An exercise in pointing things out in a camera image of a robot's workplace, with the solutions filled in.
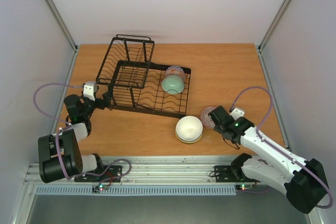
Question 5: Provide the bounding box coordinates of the red white patterned bowl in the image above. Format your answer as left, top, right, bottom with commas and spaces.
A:
200, 106, 216, 129

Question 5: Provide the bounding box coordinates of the black wire dish rack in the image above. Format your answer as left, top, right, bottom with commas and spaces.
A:
96, 34, 191, 119

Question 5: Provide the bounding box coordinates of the white ceramic bowl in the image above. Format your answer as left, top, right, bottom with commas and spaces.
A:
175, 116, 203, 135

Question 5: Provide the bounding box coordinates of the teal green bowl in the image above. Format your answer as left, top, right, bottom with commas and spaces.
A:
161, 75, 184, 94

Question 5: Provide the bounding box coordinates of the blue orange patterned bowl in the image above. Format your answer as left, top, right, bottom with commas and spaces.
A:
164, 66, 186, 81

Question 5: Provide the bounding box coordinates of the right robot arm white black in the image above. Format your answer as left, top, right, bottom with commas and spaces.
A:
208, 106, 333, 214

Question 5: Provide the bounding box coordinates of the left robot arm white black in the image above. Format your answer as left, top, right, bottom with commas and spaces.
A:
38, 94, 111, 183

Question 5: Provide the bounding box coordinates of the yellow blue patterned bowl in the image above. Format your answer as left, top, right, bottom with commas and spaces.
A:
175, 132, 202, 144

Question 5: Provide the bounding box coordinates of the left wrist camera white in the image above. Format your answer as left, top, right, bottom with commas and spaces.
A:
82, 81, 98, 101

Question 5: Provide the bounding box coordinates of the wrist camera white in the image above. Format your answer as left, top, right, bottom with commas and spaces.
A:
82, 81, 98, 101
230, 107, 245, 120

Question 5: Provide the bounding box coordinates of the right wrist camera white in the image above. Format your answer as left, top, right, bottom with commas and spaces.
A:
230, 107, 245, 120

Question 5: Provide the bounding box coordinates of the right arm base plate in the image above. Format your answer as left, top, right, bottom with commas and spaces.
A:
214, 165, 256, 183

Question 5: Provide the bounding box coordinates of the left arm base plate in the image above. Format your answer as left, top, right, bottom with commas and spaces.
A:
74, 165, 122, 183

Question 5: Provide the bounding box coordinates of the grey slotted cable duct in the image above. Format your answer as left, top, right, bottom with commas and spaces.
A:
35, 186, 237, 196

